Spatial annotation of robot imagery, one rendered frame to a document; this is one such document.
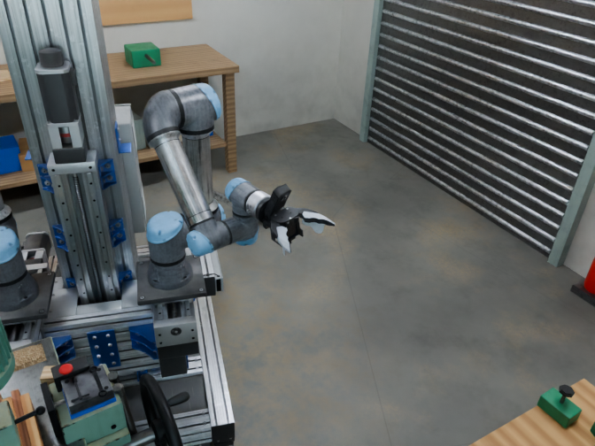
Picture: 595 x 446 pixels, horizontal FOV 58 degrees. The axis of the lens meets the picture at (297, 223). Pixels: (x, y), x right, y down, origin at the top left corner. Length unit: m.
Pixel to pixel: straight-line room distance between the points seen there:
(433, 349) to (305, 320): 0.68
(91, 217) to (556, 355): 2.32
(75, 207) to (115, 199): 0.13
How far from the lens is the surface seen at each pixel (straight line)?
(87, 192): 1.79
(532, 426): 2.00
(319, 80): 5.17
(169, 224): 1.75
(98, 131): 1.78
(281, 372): 2.65
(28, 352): 1.60
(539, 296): 3.43
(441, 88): 4.14
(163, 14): 4.39
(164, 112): 1.56
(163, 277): 1.82
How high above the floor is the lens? 1.99
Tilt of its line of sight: 33 degrees down
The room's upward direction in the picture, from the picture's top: 3 degrees clockwise
